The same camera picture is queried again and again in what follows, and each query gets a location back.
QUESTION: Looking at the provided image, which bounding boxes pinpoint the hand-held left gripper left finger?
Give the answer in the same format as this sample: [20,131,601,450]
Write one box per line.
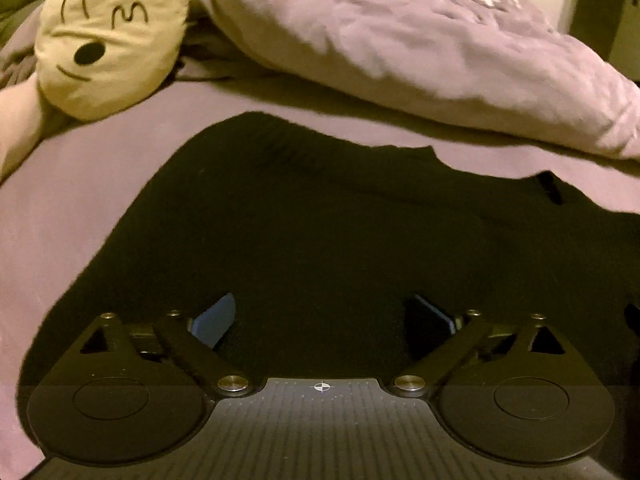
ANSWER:
[79,292,252,397]

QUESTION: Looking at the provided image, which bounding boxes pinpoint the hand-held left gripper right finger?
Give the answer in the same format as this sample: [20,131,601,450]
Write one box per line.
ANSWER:
[392,294,569,398]

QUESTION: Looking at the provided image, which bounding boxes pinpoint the black knit sweater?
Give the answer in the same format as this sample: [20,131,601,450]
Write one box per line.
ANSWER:
[15,110,640,413]

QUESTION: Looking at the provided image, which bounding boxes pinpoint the purple duvet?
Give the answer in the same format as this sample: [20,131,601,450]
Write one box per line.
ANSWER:
[172,0,640,162]

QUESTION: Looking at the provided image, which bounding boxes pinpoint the cat plush toy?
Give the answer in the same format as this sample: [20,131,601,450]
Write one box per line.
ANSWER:
[0,0,195,182]

